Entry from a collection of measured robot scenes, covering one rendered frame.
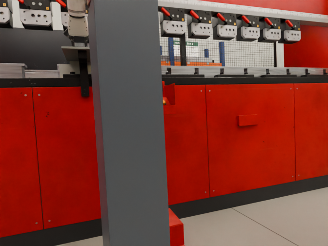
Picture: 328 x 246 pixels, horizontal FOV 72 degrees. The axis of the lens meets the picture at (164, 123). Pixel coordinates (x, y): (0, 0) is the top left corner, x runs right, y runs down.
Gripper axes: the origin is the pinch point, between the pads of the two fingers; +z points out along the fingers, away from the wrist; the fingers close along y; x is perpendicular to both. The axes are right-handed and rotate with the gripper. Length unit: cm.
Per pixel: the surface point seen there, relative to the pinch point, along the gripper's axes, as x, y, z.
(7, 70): 4.0, 37.0, 13.9
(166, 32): -11, -53, -5
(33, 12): -14.4, 22.2, -10.2
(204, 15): -19, -81, -15
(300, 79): 18, -153, 12
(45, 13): -14.2, 16.6, -10.0
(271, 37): -11, -137, -7
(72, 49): 19.1, 2.8, -6.1
